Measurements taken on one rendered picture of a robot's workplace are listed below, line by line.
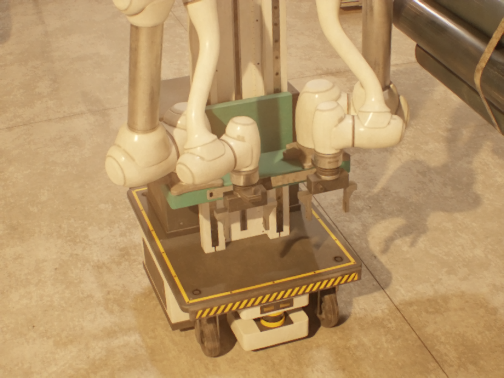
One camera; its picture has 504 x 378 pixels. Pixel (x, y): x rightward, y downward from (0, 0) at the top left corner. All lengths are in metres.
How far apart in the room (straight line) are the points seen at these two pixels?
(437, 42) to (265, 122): 0.75
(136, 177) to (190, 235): 0.75
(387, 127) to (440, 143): 2.16
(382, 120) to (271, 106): 0.53
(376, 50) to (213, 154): 0.69
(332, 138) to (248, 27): 0.56
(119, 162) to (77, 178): 1.90
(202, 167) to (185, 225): 0.94
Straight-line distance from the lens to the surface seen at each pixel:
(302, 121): 3.06
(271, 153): 3.19
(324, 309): 3.45
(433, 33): 2.79
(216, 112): 3.06
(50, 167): 4.81
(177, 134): 2.87
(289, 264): 3.29
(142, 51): 2.61
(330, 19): 2.76
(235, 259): 3.33
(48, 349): 3.51
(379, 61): 2.94
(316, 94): 3.02
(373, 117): 2.75
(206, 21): 2.63
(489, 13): 2.61
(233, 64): 3.11
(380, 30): 2.88
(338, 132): 2.75
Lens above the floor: 2.20
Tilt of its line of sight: 30 degrees down
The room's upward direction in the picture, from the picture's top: 2 degrees counter-clockwise
